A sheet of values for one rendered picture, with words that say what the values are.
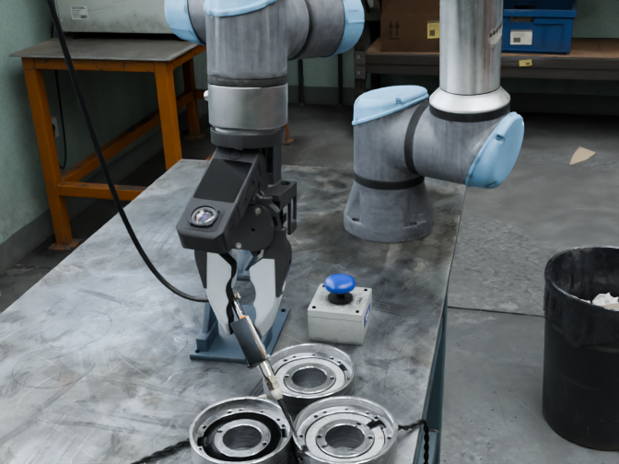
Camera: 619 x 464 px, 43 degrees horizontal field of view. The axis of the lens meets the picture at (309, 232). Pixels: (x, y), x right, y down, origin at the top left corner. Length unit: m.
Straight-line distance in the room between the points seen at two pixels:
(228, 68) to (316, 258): 0.55
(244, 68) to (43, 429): 0.46
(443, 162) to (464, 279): 1.70
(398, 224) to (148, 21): 1.94
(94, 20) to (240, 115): 2.44
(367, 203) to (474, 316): 1.42
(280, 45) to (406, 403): 0.42
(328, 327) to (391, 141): 0.34
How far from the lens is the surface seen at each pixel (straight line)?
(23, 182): 3.23
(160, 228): 1.35
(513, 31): 4.22
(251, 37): 0.71
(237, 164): 0.73
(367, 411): 0.84
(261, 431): 0.82
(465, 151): 1.14
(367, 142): 1.22
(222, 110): 0.72
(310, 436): 0.82
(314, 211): 1.38
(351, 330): 0.99
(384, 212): 1.24
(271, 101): 0.72
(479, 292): 2.76
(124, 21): 3.07
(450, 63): 1.13
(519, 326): 2.59
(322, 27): 0.78
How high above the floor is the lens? 1.35
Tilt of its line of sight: 25 degrees down
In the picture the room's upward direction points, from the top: 2 degrees counter-clockwise
